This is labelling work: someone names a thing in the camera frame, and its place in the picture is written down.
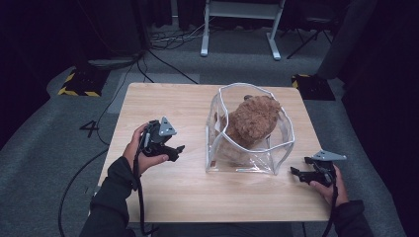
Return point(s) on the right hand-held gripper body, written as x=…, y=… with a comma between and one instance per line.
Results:
x=322, y=171

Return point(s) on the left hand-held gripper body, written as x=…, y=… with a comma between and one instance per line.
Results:
x=156, y=138

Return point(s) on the transparent plastic bag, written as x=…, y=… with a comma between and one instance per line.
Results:
x=280, y=154

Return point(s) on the brown teddy bear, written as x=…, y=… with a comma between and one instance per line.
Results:
x=253, y=120

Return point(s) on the person's right hand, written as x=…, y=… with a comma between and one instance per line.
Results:
x=336, y=191

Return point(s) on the person's left hand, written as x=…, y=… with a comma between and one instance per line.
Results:
x=131, y=151

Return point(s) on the black yellow striped base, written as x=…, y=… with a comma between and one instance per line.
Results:
x=84, y=84
x=313, y=87

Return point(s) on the black tripod stand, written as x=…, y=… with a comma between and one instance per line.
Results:
x=309, y=36

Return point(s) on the white desk frame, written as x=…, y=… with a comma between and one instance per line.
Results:
x=242, y=10

